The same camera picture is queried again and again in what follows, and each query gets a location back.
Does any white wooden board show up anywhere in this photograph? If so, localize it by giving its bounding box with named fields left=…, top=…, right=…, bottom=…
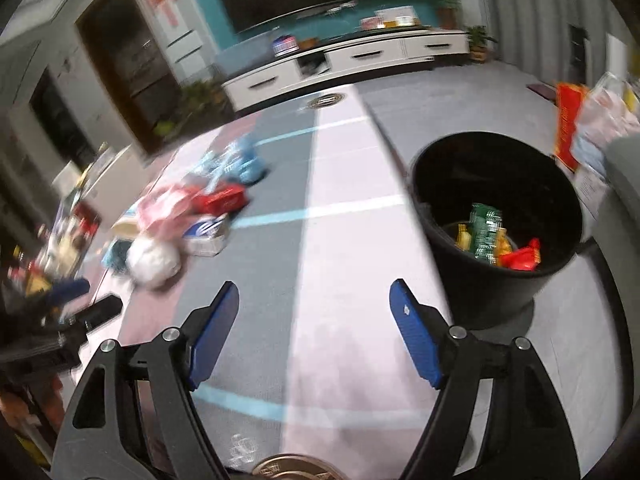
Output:
left=52, top=142, right=161, bottom=226

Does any white tv cabinet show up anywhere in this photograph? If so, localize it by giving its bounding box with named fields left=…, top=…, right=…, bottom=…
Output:
left=220, top=27, right=471, bottom=113

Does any bushy potted plant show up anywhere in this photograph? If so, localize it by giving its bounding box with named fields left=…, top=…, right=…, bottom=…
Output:
left=155, top=77, right=236, bottom=136

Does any black trash bin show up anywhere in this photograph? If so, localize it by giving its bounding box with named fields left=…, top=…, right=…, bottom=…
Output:
left=409, top=131, right=585, bottom=332

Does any crumpled white silver wrapper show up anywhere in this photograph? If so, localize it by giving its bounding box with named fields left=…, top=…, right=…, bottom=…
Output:
left=125, top=236, right=183, bottom=290

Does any grey curtain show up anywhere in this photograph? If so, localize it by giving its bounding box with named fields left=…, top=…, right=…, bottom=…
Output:
left=480, top=0, right=621, bottom=91

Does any blue and white box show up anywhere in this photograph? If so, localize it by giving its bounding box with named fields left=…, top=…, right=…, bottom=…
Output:
left=182, top=212, right=232, bottom=257

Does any small potted plant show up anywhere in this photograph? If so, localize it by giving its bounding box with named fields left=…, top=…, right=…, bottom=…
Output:
left=465, top=25, right=498, bottom=63

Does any white plastic bag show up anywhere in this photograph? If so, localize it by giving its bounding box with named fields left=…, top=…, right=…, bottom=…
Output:
left=572, top=72, right=640, bottom=201

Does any dark glass door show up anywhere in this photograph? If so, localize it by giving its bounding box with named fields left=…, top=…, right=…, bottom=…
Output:
left=75, top=0, right=186, bottom=156

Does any blue printed plastic bag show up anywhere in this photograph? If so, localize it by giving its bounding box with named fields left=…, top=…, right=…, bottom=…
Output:
left=197, top=142, right=241, bottom=181

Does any orange red carton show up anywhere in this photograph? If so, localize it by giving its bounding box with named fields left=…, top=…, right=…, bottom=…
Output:
left=554, top=82, right=591, bottom=171

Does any striped pink grey bedspread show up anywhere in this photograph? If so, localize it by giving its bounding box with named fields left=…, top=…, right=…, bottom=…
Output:
left=65, top=82, right=501, bottom=480

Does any orange snack packet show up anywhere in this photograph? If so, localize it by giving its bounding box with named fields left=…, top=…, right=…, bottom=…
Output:
left=494, top=229, right=515, bottom=267

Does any blue and red box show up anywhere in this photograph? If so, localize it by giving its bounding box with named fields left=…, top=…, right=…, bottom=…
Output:
left=272, top=35, right=300, bottom=57

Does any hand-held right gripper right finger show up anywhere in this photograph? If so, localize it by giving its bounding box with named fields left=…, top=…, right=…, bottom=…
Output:
left=389, top=279, right=583, bottom=480

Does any pink plastic bag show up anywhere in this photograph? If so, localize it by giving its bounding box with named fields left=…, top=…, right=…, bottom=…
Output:
left=137, top=185, right=211, bottom=241

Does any red cardboard box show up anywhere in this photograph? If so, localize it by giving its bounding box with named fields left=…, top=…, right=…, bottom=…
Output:
left=192, top=185, right=251, bottom=215

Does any green snack packet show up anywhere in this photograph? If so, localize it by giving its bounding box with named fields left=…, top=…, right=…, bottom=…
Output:
left=469, top=202, right=505, bottom=260

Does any clear blue plastic wrapper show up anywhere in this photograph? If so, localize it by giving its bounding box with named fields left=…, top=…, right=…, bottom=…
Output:
left=230, top=135, right=268, bottom=186

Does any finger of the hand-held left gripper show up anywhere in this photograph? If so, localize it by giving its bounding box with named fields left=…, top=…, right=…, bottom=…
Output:
left=74, top=294, right=124, bottom=335
left=47, top=278, right=92, bottom=308

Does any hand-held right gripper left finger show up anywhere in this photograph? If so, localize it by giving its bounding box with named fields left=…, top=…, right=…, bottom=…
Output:
left=52, top=280, right=241, bottom=480

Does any red snack packet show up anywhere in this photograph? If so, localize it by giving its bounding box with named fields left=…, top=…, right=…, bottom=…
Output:
left=499, top=238, right=542, bottom=272

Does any tall potted plant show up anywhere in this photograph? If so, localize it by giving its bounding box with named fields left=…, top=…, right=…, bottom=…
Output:
left=430, top=0, right=463, bottom=31

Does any pile of assorted packets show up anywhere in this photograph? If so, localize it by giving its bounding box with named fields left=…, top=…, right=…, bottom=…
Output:
left=15, top=200, right=106, bottom=291

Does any white and yellow box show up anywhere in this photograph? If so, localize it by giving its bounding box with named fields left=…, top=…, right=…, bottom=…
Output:
left=377, top=6, right=418, bottom=28

